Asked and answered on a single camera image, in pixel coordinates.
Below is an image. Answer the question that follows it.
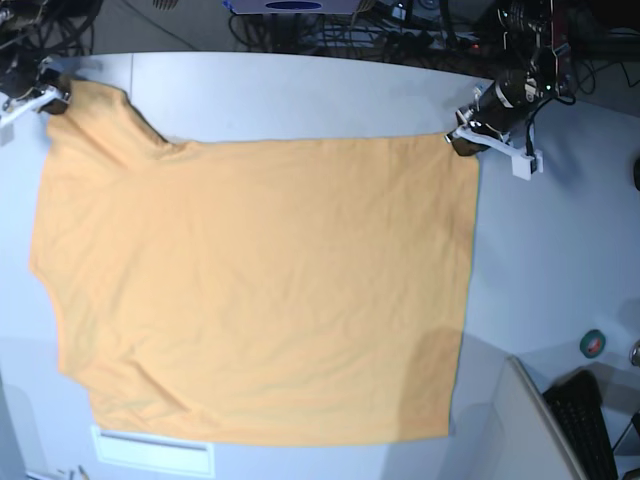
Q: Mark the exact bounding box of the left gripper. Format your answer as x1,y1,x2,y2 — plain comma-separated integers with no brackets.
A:
450,70,545,156

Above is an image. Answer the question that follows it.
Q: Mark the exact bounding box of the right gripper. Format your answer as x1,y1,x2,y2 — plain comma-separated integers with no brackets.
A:
1,57,69,115

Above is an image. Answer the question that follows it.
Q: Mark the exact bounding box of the black keyboard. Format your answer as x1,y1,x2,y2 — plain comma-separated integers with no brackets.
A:
543,370,618,480

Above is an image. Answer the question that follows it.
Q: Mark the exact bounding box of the yellow pencil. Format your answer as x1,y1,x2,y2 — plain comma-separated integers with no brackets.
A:
77,465,90,480

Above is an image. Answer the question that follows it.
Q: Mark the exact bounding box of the yellow t-shirt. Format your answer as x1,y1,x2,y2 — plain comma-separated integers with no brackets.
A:
30,81,479,447

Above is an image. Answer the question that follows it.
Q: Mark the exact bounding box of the green tape roll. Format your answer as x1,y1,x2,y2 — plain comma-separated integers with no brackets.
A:
579,329,606,359

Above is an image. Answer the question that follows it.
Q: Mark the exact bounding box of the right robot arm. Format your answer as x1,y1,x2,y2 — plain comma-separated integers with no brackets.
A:
1,0,103,127

